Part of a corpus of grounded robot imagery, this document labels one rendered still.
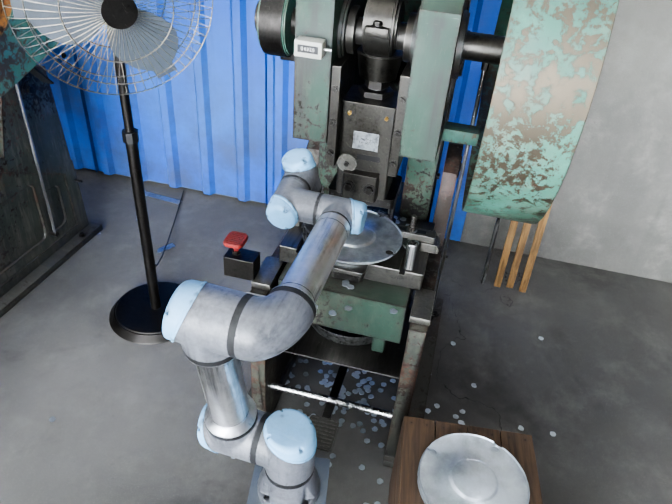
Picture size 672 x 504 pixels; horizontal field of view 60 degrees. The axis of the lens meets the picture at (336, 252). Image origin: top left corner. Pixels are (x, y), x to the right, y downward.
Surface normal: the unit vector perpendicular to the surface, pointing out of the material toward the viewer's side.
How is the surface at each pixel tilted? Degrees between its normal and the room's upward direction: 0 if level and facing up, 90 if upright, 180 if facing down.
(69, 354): 0
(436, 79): 90
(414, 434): 0
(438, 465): 0
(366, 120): 90
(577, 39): 71
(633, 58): 90
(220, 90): 90
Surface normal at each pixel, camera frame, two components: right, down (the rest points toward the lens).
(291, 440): 0.19, -0.77
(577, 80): -0.23, 0.40
